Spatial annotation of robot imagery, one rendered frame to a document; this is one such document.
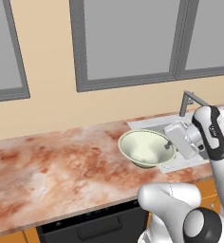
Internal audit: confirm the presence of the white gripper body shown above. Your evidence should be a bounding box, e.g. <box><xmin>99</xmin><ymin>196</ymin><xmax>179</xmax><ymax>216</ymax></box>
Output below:
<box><xmin>163</xmin><ymin>121</ymin><xmax>199</xmax><ymax>160</ymax></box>

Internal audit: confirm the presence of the steel sink basin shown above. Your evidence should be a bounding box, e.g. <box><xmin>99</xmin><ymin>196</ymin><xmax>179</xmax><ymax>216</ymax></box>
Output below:
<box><xmin>126</xmin><ymin>110</ymin><xmax>215</xmax><ymax>175</ymax></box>

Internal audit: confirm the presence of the pale green bowl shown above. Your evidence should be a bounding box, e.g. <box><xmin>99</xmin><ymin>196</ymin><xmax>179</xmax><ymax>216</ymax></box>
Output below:
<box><xmin>117</xmin><ymin>129</ymin><xmax>177</xmax><ymax>170</ymax></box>

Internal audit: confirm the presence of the grey sink tap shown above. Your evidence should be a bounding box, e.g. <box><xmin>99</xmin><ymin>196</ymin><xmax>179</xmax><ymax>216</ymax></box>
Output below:
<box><xmin>178</xmin><ymin>90</ymin><xmax>211</xmax><ymax>118</ymax></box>

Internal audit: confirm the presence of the orange cupboard front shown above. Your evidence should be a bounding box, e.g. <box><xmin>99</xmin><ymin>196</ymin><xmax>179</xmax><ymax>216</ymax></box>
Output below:
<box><xmin>193</xmin><ymin>178</ymin><xmax>222</xmax><ymax>214</ymax></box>
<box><xmin>0</xmin><ymin>227</ymin><xmax>41</xmax><ymax>243</ymax></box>

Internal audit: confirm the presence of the grey framed window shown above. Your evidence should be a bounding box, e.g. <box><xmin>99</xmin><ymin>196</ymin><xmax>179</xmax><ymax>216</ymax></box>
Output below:
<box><xmin>68</xmin><ymin>0</ymin><xmax>182</xmax><ymax>93</ymax></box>
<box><xmin>0</xmin><ymin>0</ymin><xmax>31</xmax><ymax>104</ymax></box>
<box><xmin>175</xmin><ymin>0</ymin><xmax>224</xmax><ymax>81</ymax></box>

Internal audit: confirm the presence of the black dishwasher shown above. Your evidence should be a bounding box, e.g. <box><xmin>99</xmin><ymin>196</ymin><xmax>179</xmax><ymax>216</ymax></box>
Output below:
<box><xmin>35</xmin><ymin>198</ymin><xmax>150</xmax><ymax>243</ymax></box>

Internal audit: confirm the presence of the black dishwasher handle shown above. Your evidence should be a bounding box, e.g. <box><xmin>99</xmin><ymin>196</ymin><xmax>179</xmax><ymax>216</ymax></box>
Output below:
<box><xmin>76</xmin><ymin>215</ymin><xmax>123</xmax><ymax>240</ymax></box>

